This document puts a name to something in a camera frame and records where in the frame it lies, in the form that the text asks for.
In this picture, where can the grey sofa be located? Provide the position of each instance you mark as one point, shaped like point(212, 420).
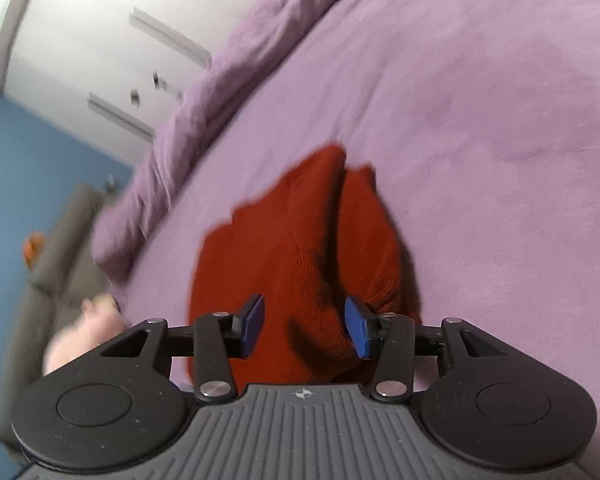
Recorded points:
point(55, 270)

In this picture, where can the rust red knitted sock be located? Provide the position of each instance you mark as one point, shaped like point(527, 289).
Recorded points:
point(300, 260)

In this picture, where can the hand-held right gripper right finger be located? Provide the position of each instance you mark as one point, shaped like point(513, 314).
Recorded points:
point(357, 327)

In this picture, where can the purple fleece blanket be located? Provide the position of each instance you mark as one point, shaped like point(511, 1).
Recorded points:
point(455, 135)

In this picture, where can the person's left hand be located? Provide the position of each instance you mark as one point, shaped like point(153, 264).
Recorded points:
point(85, 332)

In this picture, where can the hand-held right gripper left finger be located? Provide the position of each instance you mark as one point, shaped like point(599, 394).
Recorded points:
point(252, 325)

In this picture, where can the orange object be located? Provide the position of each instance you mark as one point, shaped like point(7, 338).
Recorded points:
point(32, 247)

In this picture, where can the white wardrobe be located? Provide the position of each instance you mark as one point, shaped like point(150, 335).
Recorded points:
point(95, 35)

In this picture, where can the small dark wardrobe knob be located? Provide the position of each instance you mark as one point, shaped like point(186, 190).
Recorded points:
point(135, 96)
point(156, 79)

